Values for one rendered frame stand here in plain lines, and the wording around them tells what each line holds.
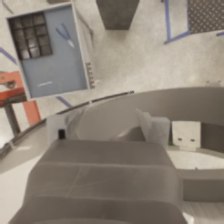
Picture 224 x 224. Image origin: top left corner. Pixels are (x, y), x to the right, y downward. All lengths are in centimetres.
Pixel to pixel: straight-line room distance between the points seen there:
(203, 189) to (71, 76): 101
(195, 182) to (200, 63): 174
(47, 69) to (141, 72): 99
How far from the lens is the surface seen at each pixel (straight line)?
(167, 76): 186
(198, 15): 133
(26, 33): 127
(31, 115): 181
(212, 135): 125
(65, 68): 117
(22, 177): 27
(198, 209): 34
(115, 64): 178
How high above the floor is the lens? 178
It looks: 73 degrees down
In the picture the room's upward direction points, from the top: 175 degrees counter-clockwise
